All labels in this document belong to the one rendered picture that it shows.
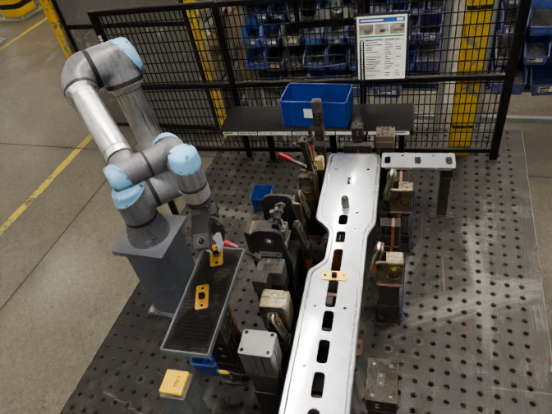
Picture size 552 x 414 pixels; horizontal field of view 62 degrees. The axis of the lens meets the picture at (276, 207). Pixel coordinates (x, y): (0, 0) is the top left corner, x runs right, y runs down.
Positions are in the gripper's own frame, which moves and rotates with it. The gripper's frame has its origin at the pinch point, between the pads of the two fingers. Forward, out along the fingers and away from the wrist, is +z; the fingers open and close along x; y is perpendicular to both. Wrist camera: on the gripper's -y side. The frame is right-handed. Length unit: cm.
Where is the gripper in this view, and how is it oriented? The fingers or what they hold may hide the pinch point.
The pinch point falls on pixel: (214, 251)
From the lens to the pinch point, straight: 138.8
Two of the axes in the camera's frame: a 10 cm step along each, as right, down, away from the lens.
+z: 1.5, 7.2, 6.8
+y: -1.1, -6.7, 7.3
